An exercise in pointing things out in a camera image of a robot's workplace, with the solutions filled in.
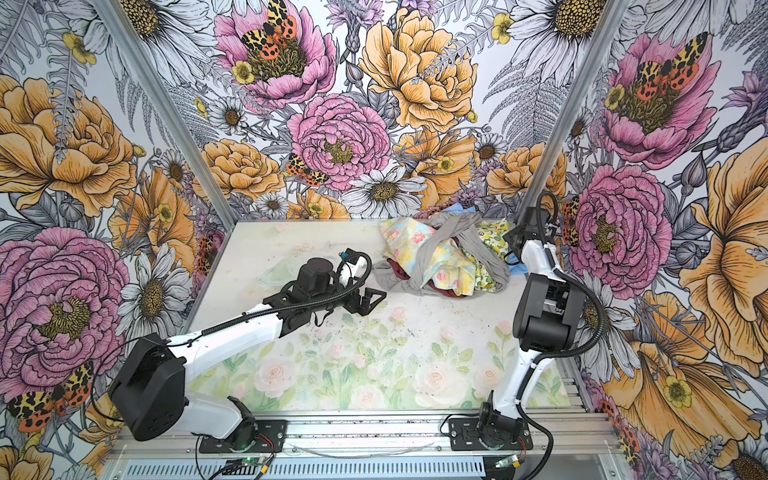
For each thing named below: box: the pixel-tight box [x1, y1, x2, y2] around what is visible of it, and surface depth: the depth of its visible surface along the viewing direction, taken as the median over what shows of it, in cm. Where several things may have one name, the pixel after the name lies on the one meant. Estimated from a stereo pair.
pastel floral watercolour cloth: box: [379, 218, 477, 296], surface depth 98 cm
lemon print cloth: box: [462, 217, 510, 293], surface depth 104 cm
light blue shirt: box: [443, 203, 476, 213], surface depth 122 cm
